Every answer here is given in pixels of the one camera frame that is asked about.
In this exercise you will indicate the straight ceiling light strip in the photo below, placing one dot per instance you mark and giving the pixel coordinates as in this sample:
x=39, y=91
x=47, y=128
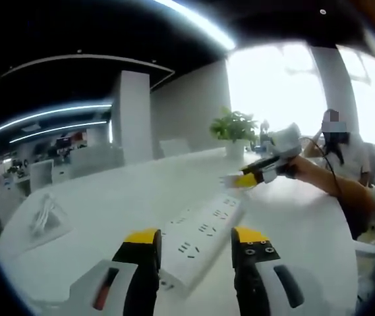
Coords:
x=58, y=129
x=48, y=113

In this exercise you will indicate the long curved ceiling light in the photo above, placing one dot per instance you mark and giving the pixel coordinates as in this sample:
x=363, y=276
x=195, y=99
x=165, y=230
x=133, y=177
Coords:
x=203, y=23

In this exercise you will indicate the white power strip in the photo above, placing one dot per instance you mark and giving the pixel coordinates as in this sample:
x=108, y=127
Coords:
x=203, y=237

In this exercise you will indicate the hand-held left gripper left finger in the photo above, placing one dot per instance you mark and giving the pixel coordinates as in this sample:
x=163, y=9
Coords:
x=141, y=263

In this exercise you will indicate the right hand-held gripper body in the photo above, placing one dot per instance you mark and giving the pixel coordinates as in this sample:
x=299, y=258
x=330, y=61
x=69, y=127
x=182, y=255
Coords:
x=286, y=141

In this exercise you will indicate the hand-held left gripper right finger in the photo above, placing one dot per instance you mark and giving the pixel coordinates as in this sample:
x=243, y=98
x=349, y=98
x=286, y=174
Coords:
x=256, y=273

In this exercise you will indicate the green plant in white pot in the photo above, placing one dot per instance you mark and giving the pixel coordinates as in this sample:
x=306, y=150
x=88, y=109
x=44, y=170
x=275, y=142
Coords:
x=233, y=126

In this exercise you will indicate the white office chair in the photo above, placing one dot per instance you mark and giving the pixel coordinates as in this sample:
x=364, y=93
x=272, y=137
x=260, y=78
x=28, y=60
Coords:
x=41, y=176

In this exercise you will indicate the white charger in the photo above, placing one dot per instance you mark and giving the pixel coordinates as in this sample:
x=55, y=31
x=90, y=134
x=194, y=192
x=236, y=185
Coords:
x=228, y=182

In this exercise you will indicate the clear water bottle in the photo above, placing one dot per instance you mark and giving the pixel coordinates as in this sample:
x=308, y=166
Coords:
x=264, y=131

